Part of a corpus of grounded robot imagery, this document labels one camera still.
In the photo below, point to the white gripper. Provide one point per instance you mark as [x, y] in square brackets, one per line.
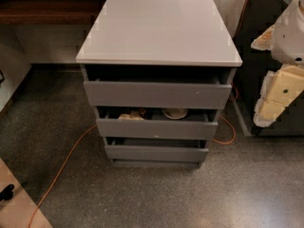
[289, 40]

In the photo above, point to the grey drawer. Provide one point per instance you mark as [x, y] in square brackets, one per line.
[155, 150]
[161, 95]
[195, 126]

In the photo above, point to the grey middle drawer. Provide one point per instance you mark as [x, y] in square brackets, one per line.
[195, 126]

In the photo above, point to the round bowl in drawer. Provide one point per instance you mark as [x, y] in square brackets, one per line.
[174, 113]

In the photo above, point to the grey bottom drawer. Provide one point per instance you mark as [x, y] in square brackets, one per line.
[155, 150]

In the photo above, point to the black handle bottom left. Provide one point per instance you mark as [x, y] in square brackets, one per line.
[7, 192]

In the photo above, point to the tan object in drawer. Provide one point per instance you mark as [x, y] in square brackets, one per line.
[132, 115]

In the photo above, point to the black cabinet on right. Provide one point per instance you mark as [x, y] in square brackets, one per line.
[256, 17]

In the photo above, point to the grey top drawer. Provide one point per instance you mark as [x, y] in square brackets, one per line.
[161, 95]

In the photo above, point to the grey drawer cabinet white top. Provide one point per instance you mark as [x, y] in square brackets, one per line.
[159, 41]

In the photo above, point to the dark wooden bench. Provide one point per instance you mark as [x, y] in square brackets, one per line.
[49, 12]

